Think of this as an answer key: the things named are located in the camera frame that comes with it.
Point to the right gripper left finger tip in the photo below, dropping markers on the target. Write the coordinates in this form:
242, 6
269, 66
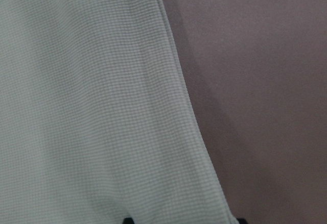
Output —
128, 220

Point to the right gripper right finger tip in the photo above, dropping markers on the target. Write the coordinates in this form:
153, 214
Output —
242, 221

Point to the olive green long-sleeve shirt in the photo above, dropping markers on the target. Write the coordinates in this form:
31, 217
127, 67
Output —
96, 120

